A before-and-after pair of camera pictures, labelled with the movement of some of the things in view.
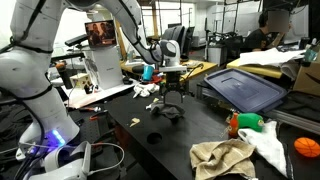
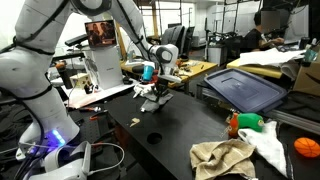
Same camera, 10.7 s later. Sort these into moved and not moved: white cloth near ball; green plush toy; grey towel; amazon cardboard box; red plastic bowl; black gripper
Moved: grey towel; black gripper
Not moved: red plastic bowl; white cloth near ball; amazon cardboard box; green plush toy
